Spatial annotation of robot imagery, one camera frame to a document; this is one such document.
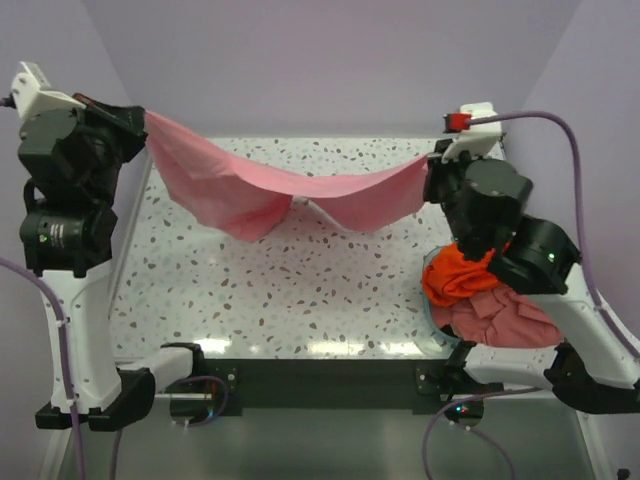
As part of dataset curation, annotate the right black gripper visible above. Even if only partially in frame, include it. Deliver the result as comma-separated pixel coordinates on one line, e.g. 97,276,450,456
420,138,486,253

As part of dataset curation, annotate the light pink t shirt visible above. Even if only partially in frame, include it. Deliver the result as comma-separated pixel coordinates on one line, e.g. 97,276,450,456
145,112,428,242

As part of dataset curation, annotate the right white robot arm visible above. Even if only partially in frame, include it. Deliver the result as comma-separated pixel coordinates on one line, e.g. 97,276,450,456
423,139,639,415

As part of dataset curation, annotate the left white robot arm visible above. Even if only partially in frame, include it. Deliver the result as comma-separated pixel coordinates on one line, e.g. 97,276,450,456
17,94,207,432

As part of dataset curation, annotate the orange t shirt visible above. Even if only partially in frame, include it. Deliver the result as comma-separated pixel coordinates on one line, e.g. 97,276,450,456
421,243,506,307

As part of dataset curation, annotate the salmon pink t shirt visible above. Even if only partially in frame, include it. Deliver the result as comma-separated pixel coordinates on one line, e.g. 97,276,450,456
431,286,564,349

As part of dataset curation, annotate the teal plastic basket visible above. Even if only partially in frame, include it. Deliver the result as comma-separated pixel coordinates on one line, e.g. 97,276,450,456
421,247,460,354

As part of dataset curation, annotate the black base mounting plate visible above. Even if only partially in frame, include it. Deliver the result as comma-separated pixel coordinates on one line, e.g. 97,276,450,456
154,357,505,417

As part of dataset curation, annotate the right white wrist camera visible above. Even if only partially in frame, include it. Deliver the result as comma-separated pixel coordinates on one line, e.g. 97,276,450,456
442,102,503,160

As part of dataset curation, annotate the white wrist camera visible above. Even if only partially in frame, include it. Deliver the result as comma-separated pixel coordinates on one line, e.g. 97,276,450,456
442,102,503,160
10,61,85,121

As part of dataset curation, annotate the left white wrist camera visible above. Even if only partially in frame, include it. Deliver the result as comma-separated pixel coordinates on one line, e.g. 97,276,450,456
10,61,85,121

